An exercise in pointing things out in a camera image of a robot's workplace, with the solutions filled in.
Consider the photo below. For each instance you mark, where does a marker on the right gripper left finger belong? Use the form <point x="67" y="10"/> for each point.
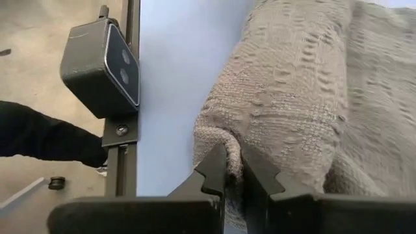
<point x="146" y="216"/>

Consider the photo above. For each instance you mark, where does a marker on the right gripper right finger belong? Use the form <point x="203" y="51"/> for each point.
<point x="325" y="216"/>

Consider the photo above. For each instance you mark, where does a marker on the grey-beige towel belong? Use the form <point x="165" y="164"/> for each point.
<point x="292" y="81"/>

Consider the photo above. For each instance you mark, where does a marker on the small round black foot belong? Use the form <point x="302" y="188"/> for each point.
<point x="57" y="183"/>

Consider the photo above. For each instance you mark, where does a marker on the blue-grey table mat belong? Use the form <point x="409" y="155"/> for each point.
<point x="169" y="97"/>

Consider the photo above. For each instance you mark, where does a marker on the grey metal floor bar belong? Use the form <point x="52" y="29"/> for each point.
<point x="19" y="195"/>

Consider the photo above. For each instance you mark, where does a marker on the black aluminium table frame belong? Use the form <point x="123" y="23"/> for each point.
<point x="122" y="172"/>

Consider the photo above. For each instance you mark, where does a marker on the grey table-level camera box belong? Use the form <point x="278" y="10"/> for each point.
<point x="94" y="71"/>

